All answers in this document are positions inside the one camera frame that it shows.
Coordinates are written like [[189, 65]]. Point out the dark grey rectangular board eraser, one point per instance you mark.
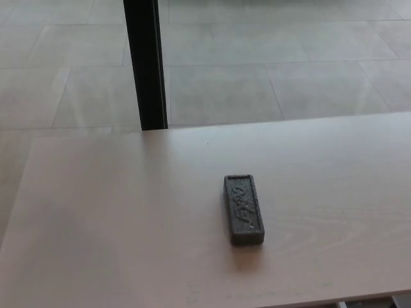
[[244, 211]]

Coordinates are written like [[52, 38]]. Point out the black metal vertical post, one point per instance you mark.
[[146, 64]]

